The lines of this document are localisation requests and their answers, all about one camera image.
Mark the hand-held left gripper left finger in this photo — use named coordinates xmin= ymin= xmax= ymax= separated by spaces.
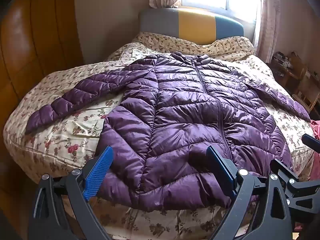
xmin=30 ymin=145 xmax=114 ymax=240

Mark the small floral print quilt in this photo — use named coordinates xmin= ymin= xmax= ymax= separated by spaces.
xmin=132 ymin=31 xmax=256 ymax=62

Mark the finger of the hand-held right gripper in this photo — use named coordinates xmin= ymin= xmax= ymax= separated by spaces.
xmin=302 ymin=134 xmax=320 ymax=153
xmin=270 ymin=159 xmax=320 ymax=207

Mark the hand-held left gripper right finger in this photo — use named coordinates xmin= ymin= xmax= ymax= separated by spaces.
xmin=206 ymin=146 xmax=293 ymax=240

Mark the pink cloth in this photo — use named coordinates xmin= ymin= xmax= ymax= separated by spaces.
xmin=310 ymin=119 xmax=320 ymax=180

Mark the long pink curtain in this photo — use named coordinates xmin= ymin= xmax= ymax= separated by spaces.
xmin=252 ymin=0 xmax=282 ymax=63

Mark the brown wooden wardrobe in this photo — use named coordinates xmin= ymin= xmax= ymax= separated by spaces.
xmin=0 ymin=0 xmax=84 ymax=175

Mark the cluttered wooden desk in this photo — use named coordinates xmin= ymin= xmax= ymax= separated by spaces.
xmin=267 ymin=51 xmax=320 ymax=120

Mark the purple puffer jacket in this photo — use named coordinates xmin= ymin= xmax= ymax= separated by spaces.
xmin=24 ymin=52 xmax=311 ymax=212

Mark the large floral bed quilt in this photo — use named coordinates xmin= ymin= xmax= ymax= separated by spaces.
xmin=2 ymin=42 xmax=317 ymax=240

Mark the grey yellow blue headboard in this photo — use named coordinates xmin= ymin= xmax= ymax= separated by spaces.
xmin=139 ymin=8 xmax=245 ymax=46

